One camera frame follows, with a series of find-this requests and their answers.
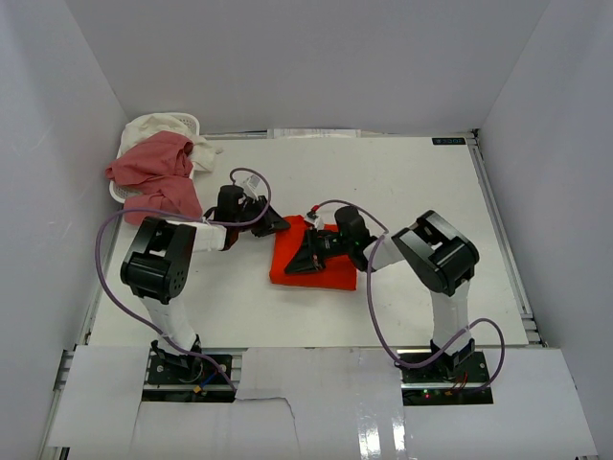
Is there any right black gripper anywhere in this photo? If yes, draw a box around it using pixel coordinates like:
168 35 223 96
284 227 352 275

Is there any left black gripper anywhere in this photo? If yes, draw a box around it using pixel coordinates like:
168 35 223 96
234 195 290 238

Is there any orange t-shirt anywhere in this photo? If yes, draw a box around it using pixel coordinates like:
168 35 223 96
269 215 357 291

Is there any pink t-shirt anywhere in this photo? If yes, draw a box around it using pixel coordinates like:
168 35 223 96
104 131 202 225

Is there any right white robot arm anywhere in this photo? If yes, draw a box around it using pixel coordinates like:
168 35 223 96
284 204 480 382

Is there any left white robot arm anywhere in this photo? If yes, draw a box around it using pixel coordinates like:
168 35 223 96
120 185 290 382

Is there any cream white t-shirt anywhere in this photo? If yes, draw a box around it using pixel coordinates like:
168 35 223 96
117 112 222 173

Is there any white laundry basket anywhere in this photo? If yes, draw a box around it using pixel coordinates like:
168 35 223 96
109 112 200 204

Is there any dark label sticker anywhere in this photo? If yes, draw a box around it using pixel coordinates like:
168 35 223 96
432 137 466 146

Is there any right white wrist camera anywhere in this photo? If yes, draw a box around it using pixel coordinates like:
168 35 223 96
304 205 325 230

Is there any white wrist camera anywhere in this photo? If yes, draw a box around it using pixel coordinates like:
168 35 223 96
240 174 261 199
304 205 325 230

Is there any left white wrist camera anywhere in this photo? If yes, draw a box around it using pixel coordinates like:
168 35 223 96
240 174 261 199

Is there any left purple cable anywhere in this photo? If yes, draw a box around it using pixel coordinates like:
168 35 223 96
93 167 272 390

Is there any purple cable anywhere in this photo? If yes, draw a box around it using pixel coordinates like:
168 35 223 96
310 198 507 390
93 167 272 390

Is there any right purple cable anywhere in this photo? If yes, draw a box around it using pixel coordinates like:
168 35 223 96
310 198 507 390

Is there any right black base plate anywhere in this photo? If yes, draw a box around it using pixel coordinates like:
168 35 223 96
399 352 493 407

